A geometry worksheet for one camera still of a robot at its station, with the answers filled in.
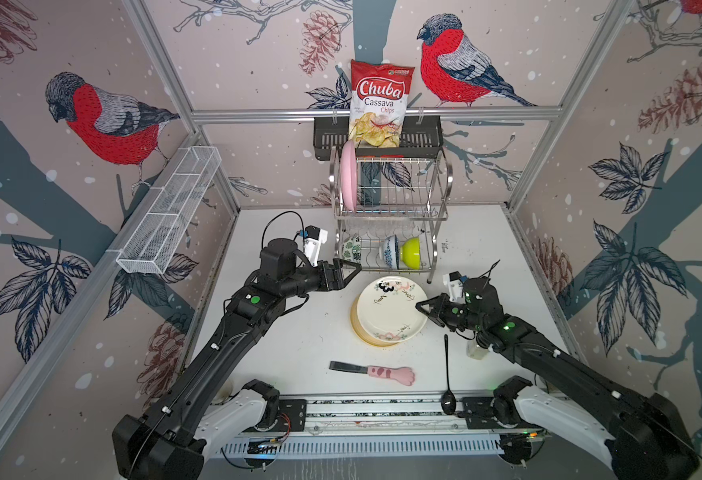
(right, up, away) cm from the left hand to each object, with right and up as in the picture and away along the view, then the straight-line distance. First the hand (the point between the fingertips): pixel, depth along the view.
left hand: (350, 270), depth 67 cm
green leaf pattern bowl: (0, +3, +33) cm, 33 cm away
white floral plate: (+10, -13, +14) cm, 21 cm away
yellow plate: (+2, -20, +17) cm, 26 cm away
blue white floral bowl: (+12, +2, +22) cm, 26 cm away
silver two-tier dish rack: (+12, +17, +34) cm, 40 cm away
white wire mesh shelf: (-49, +8, +5) cm, 50 cm away
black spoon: (+25, -36, +8) cm, 45 cm away
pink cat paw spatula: (+14, -30, +11) cm, 35 cm away
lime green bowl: (+18, +2, +25) cm, 31 cm away
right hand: (+16, -13, +11) cm, 23 cm away
